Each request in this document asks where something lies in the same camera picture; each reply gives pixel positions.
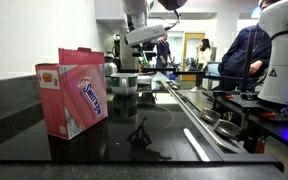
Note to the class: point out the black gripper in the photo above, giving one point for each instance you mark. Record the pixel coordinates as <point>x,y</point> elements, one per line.
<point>145,51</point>

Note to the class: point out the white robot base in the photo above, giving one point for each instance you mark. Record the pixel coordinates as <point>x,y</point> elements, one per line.
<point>274,21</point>

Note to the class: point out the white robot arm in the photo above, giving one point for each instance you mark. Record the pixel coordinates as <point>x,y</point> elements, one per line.
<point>136,17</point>

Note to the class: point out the white and green mug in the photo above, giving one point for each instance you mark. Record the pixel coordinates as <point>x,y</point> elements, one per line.
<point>123,84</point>

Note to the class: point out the standing person dark shirt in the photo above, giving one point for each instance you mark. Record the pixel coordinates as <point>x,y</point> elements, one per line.
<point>163,52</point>

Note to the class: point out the silver kettle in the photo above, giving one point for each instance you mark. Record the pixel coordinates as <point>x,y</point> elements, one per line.
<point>110,68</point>

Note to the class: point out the stove knob far left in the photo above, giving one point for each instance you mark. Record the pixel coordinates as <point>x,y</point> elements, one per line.
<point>175,86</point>

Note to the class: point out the stove knob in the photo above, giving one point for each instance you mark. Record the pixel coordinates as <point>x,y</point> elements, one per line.
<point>175,86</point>
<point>210,115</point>
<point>227,129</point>

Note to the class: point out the standing person white top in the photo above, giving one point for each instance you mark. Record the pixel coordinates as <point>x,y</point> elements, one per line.
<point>203,56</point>

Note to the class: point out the stainless steel stove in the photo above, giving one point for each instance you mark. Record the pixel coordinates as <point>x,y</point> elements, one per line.
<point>161,126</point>

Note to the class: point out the pink Sweet'N Low box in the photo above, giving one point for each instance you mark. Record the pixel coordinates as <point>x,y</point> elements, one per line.
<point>72,92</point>

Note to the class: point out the seated person dark jacket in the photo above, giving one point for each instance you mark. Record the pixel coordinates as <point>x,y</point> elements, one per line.
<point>233,61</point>

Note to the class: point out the stove knob far right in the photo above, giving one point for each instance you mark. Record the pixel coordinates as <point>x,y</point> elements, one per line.
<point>227,129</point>

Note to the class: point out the black mounting table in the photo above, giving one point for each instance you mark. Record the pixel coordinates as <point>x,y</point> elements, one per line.
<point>258,118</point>

